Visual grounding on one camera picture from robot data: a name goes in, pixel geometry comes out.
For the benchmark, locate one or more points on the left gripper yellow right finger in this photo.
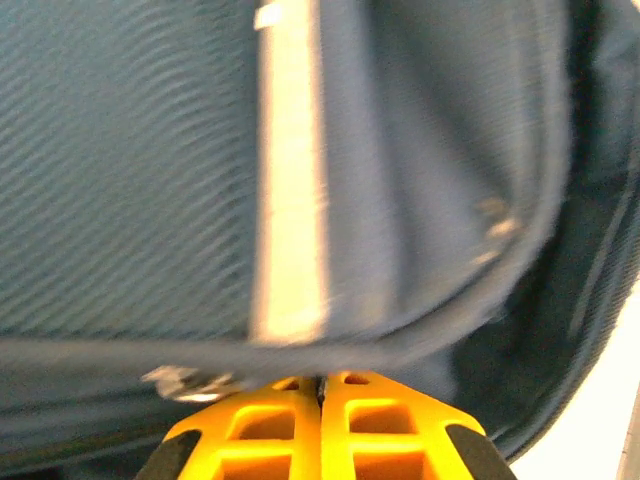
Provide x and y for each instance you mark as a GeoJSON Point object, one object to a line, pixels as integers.
{"type": "Point", "coordinates": [337, 440]}

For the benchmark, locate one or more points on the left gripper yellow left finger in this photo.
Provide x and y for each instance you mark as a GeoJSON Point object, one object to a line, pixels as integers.
{"type": "Point", "coordinates": [305, 440]}

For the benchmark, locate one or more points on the navy blue backpack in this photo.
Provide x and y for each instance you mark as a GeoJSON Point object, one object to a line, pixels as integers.
{"type": "Point", "coordinates": [125, 175]}

